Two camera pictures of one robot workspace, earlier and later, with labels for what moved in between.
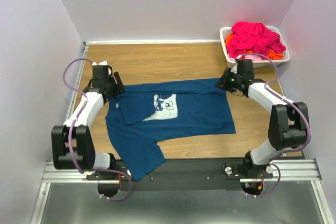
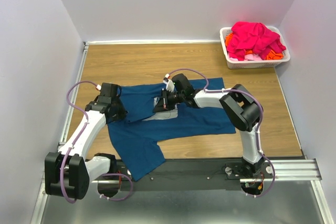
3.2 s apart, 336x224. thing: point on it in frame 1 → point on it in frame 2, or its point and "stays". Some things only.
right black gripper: x=222 y=82 → x=163 y=104
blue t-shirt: x=141 y=116 stays
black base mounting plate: x=190 y=174 stays
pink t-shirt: x=253 y=36 stays
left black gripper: x=119 y=87 → x=122 y=114
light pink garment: x=250 y=56 stays
